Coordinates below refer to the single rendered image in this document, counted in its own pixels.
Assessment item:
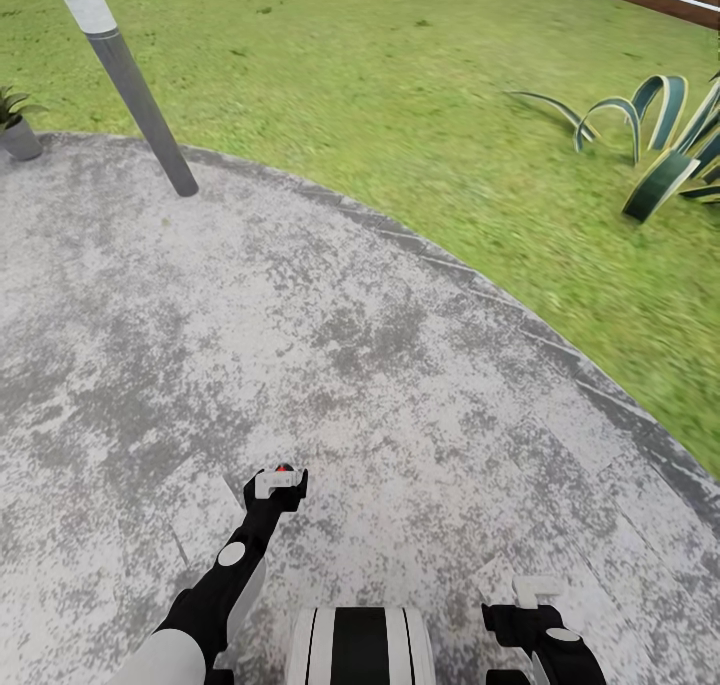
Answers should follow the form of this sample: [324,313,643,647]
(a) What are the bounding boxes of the robot trunk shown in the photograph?
[284,607,436,685]

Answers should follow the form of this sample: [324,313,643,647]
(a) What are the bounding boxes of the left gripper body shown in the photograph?
[243,484,300,528]

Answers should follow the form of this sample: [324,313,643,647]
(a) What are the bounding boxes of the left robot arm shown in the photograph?
[105,468,308,685]

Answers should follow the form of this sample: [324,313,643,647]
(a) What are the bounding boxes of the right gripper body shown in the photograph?
[491,604,560,652]

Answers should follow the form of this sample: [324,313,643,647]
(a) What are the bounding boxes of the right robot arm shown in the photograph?
[481,575,607,685]

